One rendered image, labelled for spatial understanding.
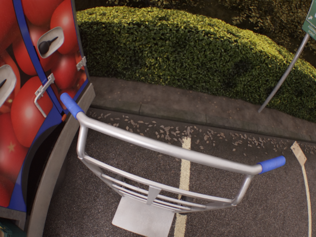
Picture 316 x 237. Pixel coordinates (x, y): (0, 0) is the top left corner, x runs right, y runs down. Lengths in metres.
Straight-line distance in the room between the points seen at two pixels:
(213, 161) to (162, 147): 0.13
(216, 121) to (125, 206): 1.57
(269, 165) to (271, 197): 1.80
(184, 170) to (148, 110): 0.89
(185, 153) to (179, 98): 1.81
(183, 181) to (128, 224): 0.74
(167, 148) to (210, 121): 1.70
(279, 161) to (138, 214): 1.32
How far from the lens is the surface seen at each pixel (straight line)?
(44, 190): 1.39
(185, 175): 1.65
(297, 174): 2.93
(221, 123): 2.09
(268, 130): 2.62
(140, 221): 1.54
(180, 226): 1.59
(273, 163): 0.50
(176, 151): 0.35
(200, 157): 0.36
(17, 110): 1.02
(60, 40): 1.30
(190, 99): 2.16
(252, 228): 2.01
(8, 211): 1.19
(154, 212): 1.54
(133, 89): 2.19
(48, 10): 1.18
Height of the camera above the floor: 1.54
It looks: 52 degrees down
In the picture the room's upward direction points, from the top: 8 degrees clockwise
